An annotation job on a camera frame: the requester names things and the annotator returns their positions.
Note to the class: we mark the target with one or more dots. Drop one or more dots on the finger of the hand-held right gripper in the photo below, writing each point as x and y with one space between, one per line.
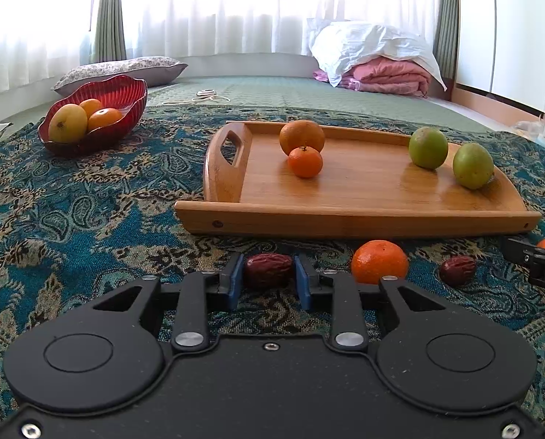
519 247

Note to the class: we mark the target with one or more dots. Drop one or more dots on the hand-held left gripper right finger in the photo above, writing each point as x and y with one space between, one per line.
302 283

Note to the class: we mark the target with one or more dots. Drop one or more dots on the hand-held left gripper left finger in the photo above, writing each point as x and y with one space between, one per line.
236 283

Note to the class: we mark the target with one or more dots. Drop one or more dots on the red date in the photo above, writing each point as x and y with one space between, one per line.
269 270
457 270

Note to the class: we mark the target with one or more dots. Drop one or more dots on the green round fruit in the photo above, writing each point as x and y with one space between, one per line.
428 147
472 166

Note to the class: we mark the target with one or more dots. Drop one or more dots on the tangerine with stem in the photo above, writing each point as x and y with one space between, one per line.
305 163

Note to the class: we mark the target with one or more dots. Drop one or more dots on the large orange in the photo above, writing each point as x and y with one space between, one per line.
302 133

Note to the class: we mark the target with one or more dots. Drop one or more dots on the blue paisley blanket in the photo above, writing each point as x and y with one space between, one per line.
94 219

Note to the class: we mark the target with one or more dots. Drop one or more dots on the green bed mat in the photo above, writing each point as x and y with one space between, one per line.
300 93

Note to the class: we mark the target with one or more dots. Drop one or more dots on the orange in bowl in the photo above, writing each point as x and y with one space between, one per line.
91 107
104 118

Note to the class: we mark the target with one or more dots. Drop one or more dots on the pink folded quilt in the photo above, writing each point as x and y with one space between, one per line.
391 75

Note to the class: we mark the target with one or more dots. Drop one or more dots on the white cabinet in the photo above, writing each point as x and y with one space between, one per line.
519 32

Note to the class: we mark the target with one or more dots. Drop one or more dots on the red glass bowl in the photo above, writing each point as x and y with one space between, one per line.
121 91

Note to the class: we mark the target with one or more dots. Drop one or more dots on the yellow mango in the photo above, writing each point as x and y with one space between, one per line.
67 123

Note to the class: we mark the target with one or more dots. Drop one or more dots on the green curtain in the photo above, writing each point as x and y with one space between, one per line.
109 13
446 18

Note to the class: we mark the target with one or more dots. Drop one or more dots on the floral pillow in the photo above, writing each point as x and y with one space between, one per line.
130 66

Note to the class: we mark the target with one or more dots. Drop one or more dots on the white duvet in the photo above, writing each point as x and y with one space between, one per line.
368 39

